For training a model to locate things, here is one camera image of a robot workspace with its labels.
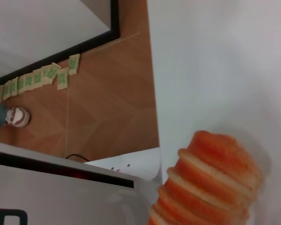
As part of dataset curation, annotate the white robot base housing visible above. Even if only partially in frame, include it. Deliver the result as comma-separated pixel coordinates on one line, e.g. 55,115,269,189
0,140,160,225

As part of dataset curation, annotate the black floor cable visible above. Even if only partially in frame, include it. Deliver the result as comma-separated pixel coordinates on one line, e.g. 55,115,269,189
65,153,90,163

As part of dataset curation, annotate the white brown sneaker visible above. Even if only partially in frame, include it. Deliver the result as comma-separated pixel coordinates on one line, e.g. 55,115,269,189
5,107,31,128

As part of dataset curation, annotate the orange striped bread roll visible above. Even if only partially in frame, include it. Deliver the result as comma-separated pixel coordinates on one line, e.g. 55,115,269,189
148,130,266,225

